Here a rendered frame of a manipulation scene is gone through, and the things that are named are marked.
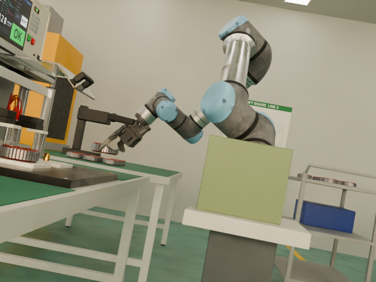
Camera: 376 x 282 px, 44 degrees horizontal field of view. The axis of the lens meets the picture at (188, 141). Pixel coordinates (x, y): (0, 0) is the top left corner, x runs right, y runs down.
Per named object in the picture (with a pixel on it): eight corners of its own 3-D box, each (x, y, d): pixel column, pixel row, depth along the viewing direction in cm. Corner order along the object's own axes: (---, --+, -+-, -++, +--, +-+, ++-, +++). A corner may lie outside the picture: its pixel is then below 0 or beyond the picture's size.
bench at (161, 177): (169, 245, 472) (182, 172, 476) (148, 297, 288) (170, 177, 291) (64, 225, 477) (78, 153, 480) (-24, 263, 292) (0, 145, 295)
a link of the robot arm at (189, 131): (280, 56, 180) (188, 137, 192) (262, 36, 176) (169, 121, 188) (288, 65, 170) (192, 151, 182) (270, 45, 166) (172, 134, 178)
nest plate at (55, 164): (72, 168, 167) (73, 164, 167) (60, 168, 152) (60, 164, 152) (32, 160, 168) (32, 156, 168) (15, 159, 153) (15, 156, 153)
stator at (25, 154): (41, 163, 142) (43, 150, 142) (33, 163, 131) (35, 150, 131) (4, 156, 141) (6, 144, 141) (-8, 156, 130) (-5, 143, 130)
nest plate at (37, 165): (50, 168, 143) (51, 164, 143) (32, 168, 128) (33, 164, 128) (3, 159, 143) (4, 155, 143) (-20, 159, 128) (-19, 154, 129)
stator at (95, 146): (121, 156, 194) (123, 147, 194) (113, 154, 183) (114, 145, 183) (95, 151, 196) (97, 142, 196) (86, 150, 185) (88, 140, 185)
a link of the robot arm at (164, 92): (166, 88, 182) (161, 84, 190) (145, 108, 182) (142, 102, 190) (179, 102, 185) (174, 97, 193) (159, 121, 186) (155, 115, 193)
